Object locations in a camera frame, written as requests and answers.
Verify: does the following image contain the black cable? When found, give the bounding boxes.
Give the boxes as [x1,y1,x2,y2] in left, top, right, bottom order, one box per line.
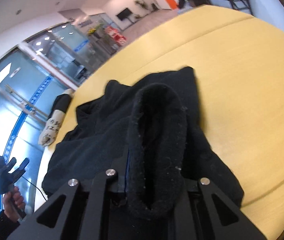
[21,175,48,202]

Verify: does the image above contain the yellow flowers in vase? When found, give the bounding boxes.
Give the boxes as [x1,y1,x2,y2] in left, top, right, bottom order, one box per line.
[88,24,104,39]

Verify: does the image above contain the black tv on stand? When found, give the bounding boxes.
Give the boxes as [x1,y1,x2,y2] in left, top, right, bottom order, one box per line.
[116,8,133,23]

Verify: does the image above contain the black and cream pillow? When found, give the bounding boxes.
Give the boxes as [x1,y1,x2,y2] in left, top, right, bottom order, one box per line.
[38,89,74,147]

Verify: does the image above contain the black fleece zip jacket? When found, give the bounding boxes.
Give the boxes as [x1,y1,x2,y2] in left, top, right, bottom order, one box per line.
[42,67,244,218]

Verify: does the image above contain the tall green floor plant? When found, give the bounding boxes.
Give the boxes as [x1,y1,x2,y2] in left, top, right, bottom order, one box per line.
[134,0,149,10]

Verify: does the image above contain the red stacked boxes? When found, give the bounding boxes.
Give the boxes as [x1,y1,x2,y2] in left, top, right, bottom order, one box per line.
[104,25,127,46]

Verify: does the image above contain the person's left hand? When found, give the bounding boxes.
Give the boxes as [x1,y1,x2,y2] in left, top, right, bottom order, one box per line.
[2,186,25,222]

